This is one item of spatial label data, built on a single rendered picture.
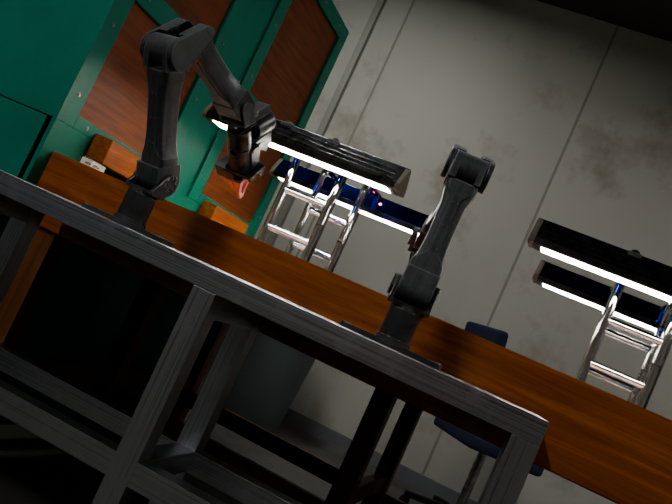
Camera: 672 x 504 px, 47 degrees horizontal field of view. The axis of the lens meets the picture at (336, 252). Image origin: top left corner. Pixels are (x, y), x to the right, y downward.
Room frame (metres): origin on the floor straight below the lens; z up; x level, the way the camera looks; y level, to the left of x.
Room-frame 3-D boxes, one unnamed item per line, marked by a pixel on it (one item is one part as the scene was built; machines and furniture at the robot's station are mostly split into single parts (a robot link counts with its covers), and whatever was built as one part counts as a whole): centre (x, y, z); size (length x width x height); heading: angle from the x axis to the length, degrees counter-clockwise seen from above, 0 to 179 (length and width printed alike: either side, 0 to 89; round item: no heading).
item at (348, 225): (2.56, 0.04, 0.90); 0.20 x 0.19 x 0.45; 71
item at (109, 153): (2.19, 0.64, 0.83); 0.30 x 0.06 x 0.07; 161
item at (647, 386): (1.87, -0.75, 0.90); 0.20 x 0.19 x 0.45; 71
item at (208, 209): (2.84, 0.42, 0.83); 0.30 x 0.06 x 0.07; 161
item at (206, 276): (1.77, 0.06, 0.65); 1.20 x 0.90 x 0.04; 75
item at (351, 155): (2.11, 0.20, 1.08); 0.62 x 0.08 x 0.07; 71
